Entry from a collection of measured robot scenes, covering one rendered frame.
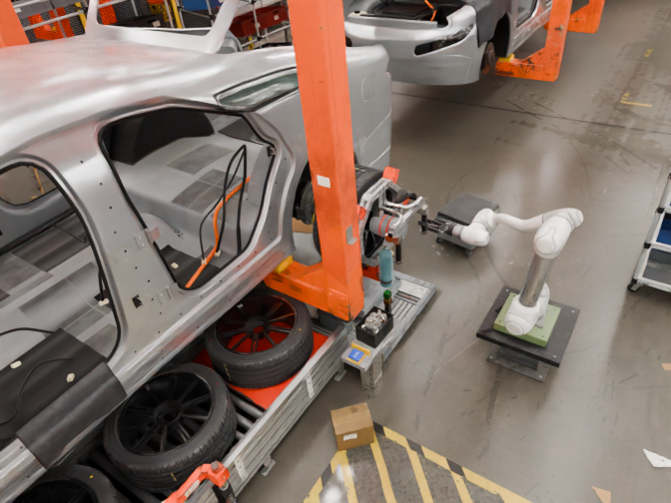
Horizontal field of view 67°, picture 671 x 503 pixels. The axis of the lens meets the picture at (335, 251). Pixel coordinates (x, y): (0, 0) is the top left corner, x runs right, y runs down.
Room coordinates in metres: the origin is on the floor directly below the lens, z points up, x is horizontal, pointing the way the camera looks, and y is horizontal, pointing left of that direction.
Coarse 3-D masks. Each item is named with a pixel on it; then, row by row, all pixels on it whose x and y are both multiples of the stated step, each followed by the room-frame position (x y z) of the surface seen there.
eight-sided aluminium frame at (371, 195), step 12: (384, 180) 2.68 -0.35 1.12; (372, 192) 2.59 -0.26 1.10; (396, 192) 2.74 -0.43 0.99; (360, 204) 2.50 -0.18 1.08; (396, 216) 2.79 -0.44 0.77; (360, 228) 2.39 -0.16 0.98; (360, 240) 2.39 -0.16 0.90; (384, 240) 2.71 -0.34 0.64; (360, 252) 2.38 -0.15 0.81; (372, 264) 2.48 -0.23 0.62
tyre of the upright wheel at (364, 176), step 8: (360, 168) 2.77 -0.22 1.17; (368, 168) 2.78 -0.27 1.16; (360, 176) 2.66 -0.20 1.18; (368, 176) 2.65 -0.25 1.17; (376, 176) 2.71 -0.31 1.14; (360, 184) 2.58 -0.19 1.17; (368, 184) 2.63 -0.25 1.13; (360, 192) 2.56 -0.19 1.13; (320, 248) 2.50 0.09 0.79; (376, 248) 2.68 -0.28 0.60; (368, 256) 2.60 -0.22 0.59
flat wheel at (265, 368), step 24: (264, 288) 2.50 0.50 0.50; (240, 312) 2.39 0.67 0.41; (264, 312) 2.43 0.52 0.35; (288, 312) 2.35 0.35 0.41; (216, 336) 2.12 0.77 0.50; (264, 336) 2.13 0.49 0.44; (288, 336) 2.05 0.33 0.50; (312, 336) 2.16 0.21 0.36; (216, 360) 1.96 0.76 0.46; (240, 360) 1.91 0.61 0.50; (264, 360) 1.89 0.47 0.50; (288, 360) 1.93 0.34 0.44; (240, 384) 1.89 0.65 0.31; (264, 384) 1.87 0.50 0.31
